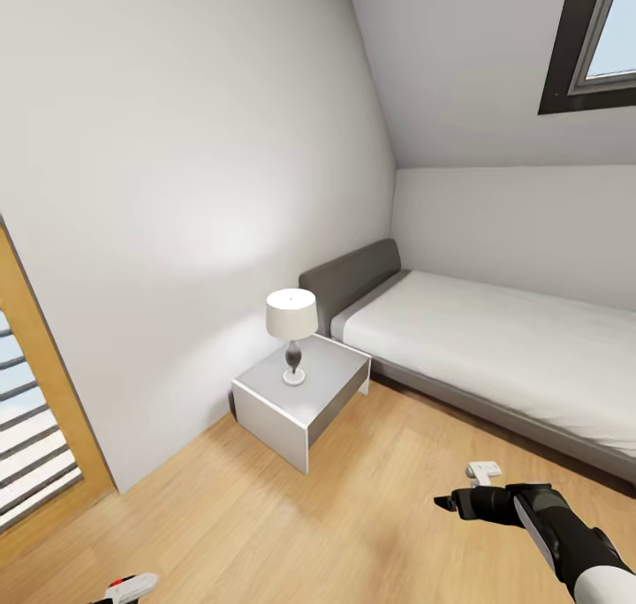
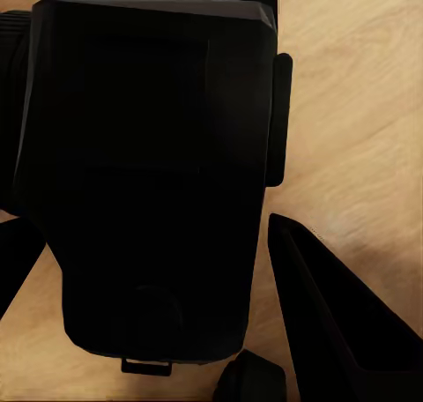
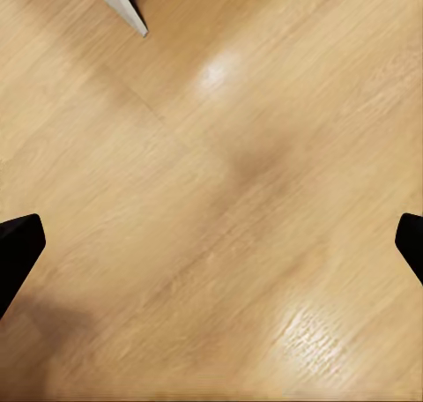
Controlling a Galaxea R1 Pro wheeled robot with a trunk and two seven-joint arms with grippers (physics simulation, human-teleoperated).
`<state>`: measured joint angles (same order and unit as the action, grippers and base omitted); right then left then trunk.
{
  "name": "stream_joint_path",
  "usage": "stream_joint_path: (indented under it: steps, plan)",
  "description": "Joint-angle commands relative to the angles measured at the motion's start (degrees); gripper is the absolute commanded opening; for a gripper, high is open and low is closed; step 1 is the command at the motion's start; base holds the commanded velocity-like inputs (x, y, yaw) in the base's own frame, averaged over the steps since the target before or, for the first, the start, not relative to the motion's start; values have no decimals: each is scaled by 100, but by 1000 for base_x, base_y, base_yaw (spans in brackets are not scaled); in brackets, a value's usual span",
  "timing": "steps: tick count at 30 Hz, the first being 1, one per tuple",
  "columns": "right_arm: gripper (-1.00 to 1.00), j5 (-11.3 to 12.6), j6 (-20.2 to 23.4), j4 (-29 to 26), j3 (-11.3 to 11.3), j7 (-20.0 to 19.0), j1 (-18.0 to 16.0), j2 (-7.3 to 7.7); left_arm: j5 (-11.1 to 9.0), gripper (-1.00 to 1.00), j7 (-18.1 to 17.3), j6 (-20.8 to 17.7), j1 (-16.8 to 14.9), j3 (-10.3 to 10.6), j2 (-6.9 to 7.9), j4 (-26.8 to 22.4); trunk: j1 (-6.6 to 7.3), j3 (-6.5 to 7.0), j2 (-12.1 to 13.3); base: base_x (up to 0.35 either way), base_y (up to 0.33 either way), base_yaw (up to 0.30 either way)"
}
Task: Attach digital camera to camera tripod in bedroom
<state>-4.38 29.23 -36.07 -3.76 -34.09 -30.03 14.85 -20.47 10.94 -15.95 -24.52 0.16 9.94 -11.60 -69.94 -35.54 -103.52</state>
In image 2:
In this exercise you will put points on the digital camera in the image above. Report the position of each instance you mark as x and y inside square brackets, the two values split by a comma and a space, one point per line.
[139, 136]

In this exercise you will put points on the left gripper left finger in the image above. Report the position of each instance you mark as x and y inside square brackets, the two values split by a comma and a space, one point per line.
[21, 245]

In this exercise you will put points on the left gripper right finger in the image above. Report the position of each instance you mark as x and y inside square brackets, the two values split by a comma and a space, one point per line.
[347, 345]

